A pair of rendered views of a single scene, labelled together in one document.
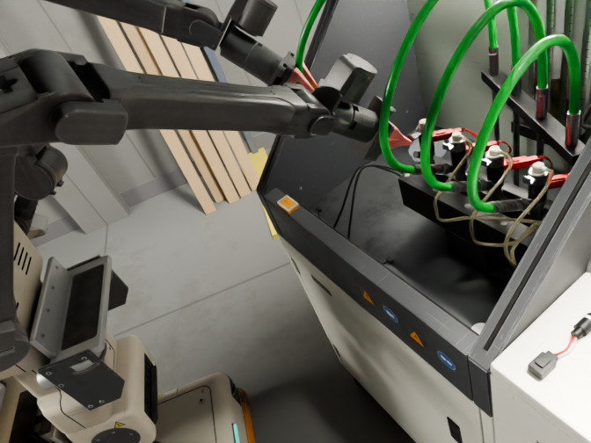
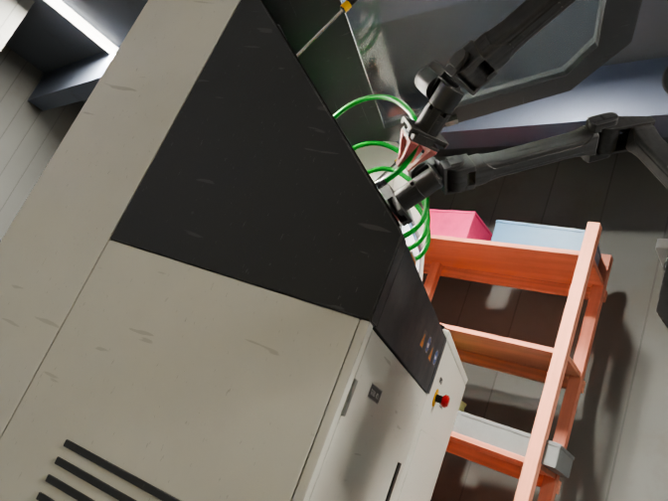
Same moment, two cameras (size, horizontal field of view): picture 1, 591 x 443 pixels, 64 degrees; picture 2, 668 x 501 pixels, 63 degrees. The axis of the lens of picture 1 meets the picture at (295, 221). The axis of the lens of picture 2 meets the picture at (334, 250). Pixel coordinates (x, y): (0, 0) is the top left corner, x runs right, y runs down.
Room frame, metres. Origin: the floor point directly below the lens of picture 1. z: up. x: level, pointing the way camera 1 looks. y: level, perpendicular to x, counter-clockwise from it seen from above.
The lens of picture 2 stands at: (1.67, 0.58, 0.62)
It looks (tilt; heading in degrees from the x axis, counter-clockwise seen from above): 17 degrees up; 224
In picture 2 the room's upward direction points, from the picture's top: 22 degrees clockwise
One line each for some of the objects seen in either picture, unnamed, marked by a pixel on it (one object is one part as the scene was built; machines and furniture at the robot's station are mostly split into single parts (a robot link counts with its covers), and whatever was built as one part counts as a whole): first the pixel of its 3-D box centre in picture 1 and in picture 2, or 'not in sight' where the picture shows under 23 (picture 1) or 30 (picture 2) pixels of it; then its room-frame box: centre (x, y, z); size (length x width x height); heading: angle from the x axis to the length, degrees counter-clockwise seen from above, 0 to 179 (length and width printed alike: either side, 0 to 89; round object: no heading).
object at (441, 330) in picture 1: (357, 275); (410, 330); (0.66, -0.07, 0.87); 0.62 x 0.04 x 0.16; 19
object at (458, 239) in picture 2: not in sight; (392, 366); (-1.37, -1.43, 1.11); 2.34 x 0.62 x 2.21; 90
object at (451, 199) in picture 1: (480, 222); not in sight; (0.62, -0.34, 0.91); 0.34 x 0.10 x 0.15; 19
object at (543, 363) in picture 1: (565, 344); not in sight; (0.29, -0.27, 0.99); 0.12 x 0.02 x 0.02; 107
